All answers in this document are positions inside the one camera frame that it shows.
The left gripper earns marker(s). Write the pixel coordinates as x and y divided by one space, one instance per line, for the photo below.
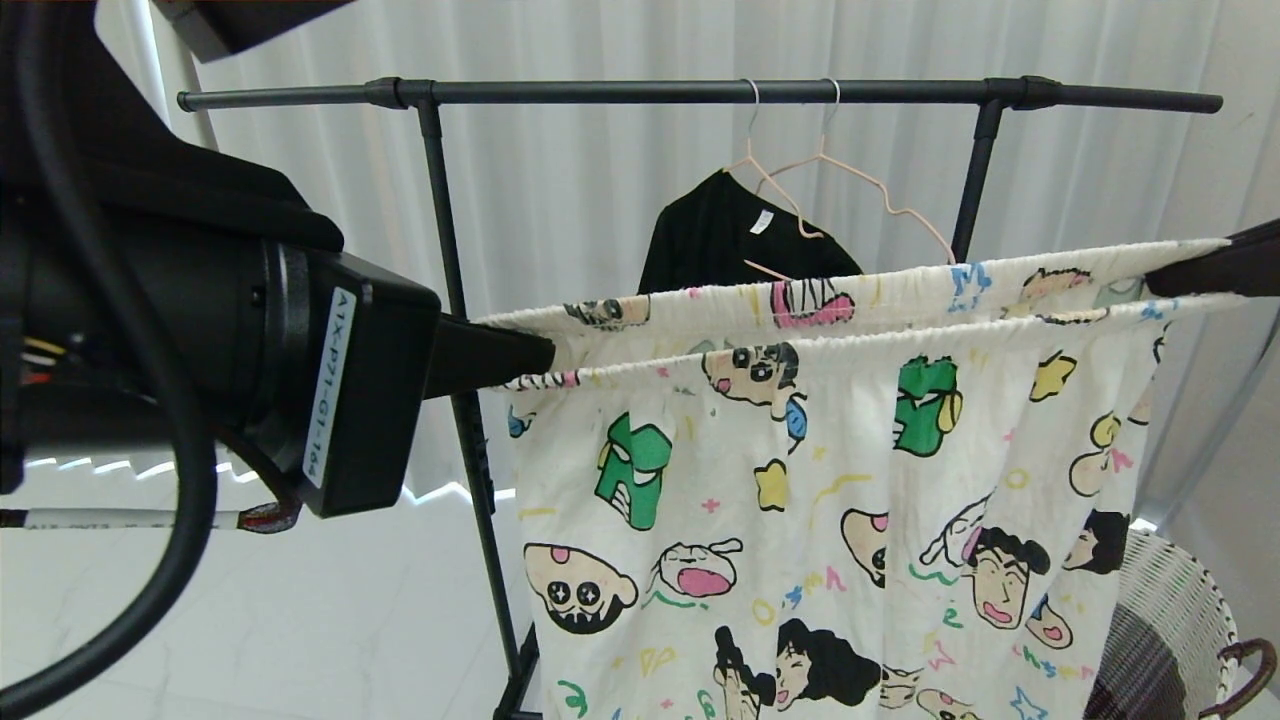
150 330

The black garment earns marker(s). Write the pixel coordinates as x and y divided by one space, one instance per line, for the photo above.
700 240

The pink clothes hanger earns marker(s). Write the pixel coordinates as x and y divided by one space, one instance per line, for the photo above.
770 272
850 170

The cream printed garment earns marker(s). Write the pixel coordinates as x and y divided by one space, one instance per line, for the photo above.
850 520

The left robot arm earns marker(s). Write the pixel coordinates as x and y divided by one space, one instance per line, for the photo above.
150 519

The black clothes rack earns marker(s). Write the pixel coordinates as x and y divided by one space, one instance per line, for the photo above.
650 92

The white laundry basket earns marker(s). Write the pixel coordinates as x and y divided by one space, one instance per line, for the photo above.
1170 600

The white curtain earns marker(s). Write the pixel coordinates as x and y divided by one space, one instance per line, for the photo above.
600 200

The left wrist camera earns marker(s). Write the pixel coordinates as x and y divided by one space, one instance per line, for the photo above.
240 25

